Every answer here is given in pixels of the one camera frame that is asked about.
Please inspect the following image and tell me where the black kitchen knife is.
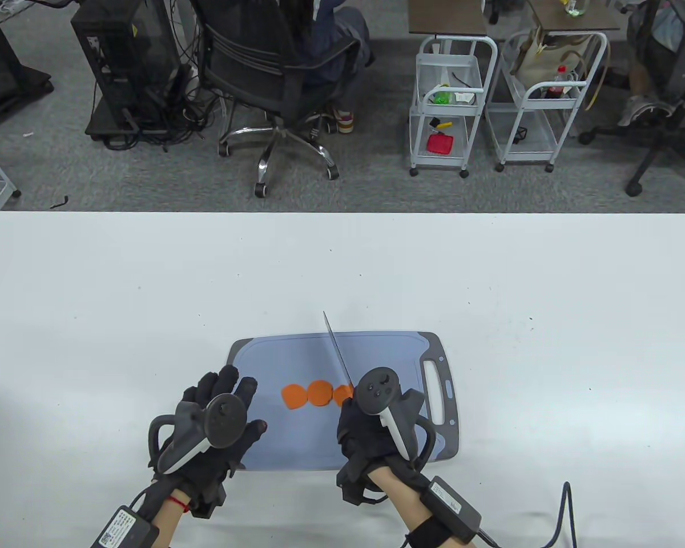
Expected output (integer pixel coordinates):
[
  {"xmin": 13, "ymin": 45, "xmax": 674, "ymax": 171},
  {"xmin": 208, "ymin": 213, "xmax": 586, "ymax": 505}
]
[{"xmin": 323, "ymin": 311, "xmax": 356, "ymax": 403}]

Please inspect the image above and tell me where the person's left forearm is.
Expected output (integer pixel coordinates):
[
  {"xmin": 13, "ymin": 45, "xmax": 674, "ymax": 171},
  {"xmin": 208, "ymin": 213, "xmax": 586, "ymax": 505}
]
[{"xmin": 148, "ymin": 484, "xmax": 194, "ymax": 548}]

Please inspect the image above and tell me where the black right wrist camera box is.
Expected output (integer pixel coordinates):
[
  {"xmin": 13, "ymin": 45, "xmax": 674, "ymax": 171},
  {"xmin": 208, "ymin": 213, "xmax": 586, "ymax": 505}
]
[{"xmin": 420, "ymin": 477, "xmax": 483, "ymax": 543}]

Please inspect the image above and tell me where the blue grey cutting board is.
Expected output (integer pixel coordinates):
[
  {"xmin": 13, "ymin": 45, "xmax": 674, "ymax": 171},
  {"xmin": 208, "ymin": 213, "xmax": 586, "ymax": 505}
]
[{"xmin": 224, "ymin": 331, "xmax": 460, "ymax": 472}]

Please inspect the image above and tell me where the tangle of black cables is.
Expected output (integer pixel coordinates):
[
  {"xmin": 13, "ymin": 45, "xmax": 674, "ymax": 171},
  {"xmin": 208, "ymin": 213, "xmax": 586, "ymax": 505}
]
[{"xmin": 100, "ymin": 63, "xmax": 229, "ymax": 152}]

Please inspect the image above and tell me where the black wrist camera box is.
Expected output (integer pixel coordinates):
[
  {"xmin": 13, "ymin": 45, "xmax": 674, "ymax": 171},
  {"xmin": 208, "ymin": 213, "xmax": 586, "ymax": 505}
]
[
  {"xmin": 420, "ymin": 477, "xmax": 483, "ymax": 543},
  {"xmin": 91, "ymin": 505, "xmax": 160, "ymax": 548}
]

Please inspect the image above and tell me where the red capped dark bottle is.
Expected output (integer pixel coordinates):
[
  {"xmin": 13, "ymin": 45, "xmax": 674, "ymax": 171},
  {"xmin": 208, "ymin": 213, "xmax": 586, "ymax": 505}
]
[{"xmin": 542, "ymin": 66, "xmax": 571, "ymax": 99}]

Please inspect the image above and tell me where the person's left hand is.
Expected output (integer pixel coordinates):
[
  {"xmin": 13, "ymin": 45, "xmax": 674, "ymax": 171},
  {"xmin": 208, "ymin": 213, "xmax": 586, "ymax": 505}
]
[{"xmin": 148, "ymin": 365, "xmax": 269, "ymax": 517}]

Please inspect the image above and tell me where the thick black camera cable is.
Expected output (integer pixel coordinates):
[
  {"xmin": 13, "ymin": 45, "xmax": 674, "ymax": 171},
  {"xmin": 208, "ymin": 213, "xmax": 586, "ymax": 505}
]
[{"xmin": 478, "ymin": 481, "xmax": 578, "ymax": 548}]

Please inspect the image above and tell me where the beige bag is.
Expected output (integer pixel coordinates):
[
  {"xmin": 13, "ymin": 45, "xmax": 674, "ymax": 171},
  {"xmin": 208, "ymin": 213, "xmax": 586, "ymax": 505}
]
[{"xmin": 514, "ymin": 31, "xmax": 611, "ymax": 112}]

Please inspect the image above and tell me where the black office chair chrome base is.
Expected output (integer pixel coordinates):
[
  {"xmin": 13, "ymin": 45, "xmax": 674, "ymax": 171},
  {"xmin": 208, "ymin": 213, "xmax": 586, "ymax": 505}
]
[{"xmin": 191, "ymin": 0, "xmax": 372, "ymax": 199}]

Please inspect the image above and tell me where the black wrist strap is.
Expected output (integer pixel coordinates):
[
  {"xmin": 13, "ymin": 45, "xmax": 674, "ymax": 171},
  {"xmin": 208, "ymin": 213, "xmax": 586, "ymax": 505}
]
[{"xmin": 405, "ymin": 517, "xmax": 463, "ymax": 548}]

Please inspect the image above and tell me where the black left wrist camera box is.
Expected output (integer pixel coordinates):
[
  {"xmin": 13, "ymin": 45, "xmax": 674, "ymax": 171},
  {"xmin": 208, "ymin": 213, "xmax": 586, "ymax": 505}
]
[{"xmin": 91, "ymin": 505, "xmax": 160, "ymax": 548}]

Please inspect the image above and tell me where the black equipment stand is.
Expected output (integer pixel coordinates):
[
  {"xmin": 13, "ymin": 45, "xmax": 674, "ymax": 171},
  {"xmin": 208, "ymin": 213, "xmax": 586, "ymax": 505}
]
[{"xmin": 0, "ymin": 0, "xmax": 54, "ymax": 135}]

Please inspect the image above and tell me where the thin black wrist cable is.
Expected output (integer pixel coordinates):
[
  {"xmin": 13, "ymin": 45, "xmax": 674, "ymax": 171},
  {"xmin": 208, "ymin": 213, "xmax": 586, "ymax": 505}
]
[{"xmin": 127, "ymin": 482, "xmax": 163, "ymax": 511}]

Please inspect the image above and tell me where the black computer tower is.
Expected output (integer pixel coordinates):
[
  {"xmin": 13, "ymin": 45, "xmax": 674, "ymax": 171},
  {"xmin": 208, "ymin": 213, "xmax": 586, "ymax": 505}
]
[{"xmin": 70, "ymin": 0, "xmax": 192, "ymax": 140}]

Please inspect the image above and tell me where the black white hand controller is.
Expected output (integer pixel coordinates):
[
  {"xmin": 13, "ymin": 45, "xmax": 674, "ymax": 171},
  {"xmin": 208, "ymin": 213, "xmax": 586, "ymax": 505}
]
[
  {"xmin": 147, "ymin": 394, "xmax": 248, "ymax": 476},
  {"xmin": 354, "ymin": 367, "xmax": 439, "ymax": 470}
]

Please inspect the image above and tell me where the person's right hand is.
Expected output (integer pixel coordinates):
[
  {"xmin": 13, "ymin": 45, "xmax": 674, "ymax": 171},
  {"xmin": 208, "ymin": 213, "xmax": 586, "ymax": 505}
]
[{"xmin": 336, "ymin": 385, "xmax": 434, "ymax": 506}]

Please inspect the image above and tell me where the brown wooden table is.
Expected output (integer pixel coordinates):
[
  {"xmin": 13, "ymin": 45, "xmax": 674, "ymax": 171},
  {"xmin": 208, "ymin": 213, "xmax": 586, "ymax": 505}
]
[
  {"xmin": 408, "ymin": 0, "xmax": 487, "ymax": 36},
  {"xmin": 528, "ymin": 0, "xmax": 621, "ymax": 32}
]

